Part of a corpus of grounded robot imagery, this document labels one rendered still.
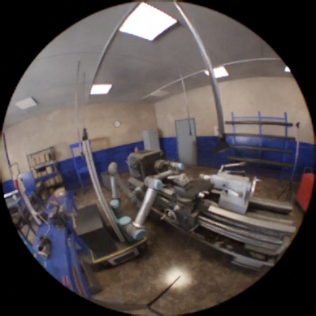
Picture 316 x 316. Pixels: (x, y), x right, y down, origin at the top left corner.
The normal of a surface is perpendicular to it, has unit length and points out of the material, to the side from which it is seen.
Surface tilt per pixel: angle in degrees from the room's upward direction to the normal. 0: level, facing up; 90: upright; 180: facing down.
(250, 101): 90
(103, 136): 90
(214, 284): 0
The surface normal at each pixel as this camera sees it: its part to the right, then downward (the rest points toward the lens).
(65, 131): 0.65, 0.10
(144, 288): -0.13, -0.96
